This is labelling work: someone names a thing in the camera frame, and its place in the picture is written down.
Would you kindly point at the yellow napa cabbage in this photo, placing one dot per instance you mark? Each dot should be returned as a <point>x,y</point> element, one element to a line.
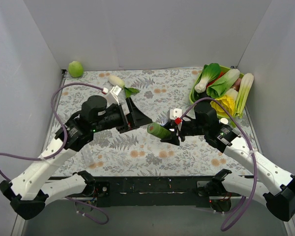
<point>228,101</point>

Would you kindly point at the floral table mat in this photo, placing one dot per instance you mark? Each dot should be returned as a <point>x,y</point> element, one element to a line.
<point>138,153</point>

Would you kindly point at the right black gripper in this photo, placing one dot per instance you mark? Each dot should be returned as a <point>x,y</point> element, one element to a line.
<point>178,132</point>

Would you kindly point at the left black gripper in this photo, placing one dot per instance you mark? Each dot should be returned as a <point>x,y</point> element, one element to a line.
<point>125,118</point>

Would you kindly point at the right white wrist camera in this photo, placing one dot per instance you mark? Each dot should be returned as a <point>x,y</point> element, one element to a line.
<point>174,114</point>

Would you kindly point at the white radish with leaves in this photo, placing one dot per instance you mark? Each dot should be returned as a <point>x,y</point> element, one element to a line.
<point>117,81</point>

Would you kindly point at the bok choy middle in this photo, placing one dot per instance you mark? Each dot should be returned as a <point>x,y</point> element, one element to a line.
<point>223,84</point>

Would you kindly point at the bok choy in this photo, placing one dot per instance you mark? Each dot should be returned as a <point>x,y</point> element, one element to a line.
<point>223,84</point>
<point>209,73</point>

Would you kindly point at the black base bar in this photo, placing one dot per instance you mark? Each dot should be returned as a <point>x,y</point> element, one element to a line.
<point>148,191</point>

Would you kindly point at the pale celery stalk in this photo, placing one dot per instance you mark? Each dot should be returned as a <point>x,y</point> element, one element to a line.
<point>244,89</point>

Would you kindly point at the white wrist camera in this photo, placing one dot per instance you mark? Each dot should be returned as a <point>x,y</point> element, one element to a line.
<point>174,114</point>
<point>112,96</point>

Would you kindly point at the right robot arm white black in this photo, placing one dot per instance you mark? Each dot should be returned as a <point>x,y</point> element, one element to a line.
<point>274,187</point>

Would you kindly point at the green round cabbage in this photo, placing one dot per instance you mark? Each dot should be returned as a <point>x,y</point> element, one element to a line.
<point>75,69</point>

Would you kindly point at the green pill bottle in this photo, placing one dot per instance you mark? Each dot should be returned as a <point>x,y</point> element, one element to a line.
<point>158,131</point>

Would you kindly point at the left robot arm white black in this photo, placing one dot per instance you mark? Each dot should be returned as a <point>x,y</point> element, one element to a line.
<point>30,192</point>

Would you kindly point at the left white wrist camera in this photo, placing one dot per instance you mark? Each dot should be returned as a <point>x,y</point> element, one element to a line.
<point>112,96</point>

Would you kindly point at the bok choy left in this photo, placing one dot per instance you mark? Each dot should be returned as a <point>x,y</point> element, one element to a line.
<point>209,73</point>

